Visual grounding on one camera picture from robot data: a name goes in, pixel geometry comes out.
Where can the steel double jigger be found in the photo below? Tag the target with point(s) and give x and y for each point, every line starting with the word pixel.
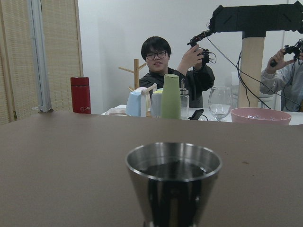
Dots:
pixel 172 181

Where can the wooden cup rack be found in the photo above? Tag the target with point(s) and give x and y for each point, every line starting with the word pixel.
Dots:
pixel 145 98

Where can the grey cup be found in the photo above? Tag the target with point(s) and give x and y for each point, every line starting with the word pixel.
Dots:
pixel 156 103

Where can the light blue cup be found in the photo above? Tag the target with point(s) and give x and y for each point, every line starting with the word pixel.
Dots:
pixel 133 106

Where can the green cup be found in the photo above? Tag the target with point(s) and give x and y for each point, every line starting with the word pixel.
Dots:
pixel 170 101

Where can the wooden cup tree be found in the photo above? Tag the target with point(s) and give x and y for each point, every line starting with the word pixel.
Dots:
pixel 135 72

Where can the glass oil dispenser bottle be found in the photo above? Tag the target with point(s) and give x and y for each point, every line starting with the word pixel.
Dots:
pixel 184 97

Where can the seated person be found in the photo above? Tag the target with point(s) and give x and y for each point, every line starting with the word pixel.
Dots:
pixel 197 77

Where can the clear stemless glass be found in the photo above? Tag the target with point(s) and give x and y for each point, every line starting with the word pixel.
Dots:
pixel 220 102

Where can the red thermos bottle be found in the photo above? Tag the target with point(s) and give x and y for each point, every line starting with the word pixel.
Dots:
pixel 80 94

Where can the pink bowl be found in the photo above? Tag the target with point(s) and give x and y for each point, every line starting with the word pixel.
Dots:
pixel 254 115

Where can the bamboo folding screen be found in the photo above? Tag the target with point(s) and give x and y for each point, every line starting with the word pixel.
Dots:
pixel 40 51

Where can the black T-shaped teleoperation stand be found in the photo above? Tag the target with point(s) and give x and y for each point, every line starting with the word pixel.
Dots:
pixel 254 22

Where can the person in grey jacket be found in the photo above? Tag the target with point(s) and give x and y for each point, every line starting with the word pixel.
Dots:
pixel 286 77

